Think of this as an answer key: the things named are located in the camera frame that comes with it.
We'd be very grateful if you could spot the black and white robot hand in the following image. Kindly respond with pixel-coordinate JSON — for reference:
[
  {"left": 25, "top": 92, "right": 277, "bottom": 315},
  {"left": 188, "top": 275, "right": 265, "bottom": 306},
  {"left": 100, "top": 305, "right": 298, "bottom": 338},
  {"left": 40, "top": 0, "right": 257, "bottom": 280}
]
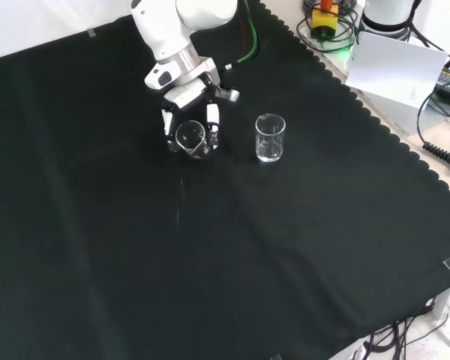
[{"left": 144, "top": 56, "right": 242, "bottom": 157}]

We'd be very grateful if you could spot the green robot cable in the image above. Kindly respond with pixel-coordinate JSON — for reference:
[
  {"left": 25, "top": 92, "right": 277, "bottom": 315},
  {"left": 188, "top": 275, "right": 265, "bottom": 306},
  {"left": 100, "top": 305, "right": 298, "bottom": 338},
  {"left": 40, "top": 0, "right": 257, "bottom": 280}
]
[{"left": 223, "top": 0, "right": 260, "bottom": 71}]

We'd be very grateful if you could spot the yellow stop button box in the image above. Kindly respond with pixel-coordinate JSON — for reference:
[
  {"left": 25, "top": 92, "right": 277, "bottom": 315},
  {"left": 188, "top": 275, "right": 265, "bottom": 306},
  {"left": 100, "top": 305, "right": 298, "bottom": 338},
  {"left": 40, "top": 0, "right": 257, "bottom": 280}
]
[{"left": 310, "top": 0, "right": 340, "bottom": 41}]

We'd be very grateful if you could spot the tall clear glass beaker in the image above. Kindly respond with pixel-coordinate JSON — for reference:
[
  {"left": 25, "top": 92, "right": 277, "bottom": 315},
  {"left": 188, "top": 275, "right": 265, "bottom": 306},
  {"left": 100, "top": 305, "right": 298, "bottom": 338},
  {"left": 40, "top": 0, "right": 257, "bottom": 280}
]
[{"left": 254, "top": 113, "right": 287, "bottom": 164}]

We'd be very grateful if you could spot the black ribbed cable plug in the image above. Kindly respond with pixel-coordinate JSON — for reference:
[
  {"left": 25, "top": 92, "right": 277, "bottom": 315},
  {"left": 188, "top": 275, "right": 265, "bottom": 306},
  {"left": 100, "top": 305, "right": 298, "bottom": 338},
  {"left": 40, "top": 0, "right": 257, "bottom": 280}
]
[{"left": 421, "top": 142, "right": 450, "bottom": 176}]

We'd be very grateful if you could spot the pale white board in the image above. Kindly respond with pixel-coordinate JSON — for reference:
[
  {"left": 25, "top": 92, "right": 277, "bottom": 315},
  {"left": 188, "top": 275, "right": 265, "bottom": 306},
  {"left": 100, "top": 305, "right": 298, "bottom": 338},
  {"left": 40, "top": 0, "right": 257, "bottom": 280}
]
[{"left": 345, "top": 31, "right": 450, "bottom": 110}]

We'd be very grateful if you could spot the black coiled cable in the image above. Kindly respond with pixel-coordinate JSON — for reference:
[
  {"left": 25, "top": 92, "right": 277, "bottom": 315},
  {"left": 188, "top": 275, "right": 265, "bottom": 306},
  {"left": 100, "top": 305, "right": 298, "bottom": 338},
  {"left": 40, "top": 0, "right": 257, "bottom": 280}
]
[{"left": 295, "top": 0, "right": 361, "bottom": 53}]

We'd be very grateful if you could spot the black bench cloth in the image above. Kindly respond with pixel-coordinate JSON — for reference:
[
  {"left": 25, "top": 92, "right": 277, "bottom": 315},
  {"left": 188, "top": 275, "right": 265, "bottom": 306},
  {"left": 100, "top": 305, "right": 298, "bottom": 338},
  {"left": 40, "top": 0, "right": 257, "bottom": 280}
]
[{"left": 0, "top": 0, "right": 450, "bottom": 360}]

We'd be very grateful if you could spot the small clear glass beaker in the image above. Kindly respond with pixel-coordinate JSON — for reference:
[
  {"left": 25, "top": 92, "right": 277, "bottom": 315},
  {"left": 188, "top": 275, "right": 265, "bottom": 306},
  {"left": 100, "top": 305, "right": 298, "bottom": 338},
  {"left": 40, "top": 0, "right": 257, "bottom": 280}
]
[{"left": 175, "top": 120, "right": 207, "bottom": 160}]

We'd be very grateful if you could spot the clear glass rod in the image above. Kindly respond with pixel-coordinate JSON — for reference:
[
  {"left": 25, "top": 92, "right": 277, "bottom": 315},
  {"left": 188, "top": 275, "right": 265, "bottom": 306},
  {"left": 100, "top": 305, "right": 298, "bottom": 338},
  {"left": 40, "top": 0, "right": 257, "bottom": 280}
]
[{"left": 175, "top": 178, "right": 185, "bottom": 228}]

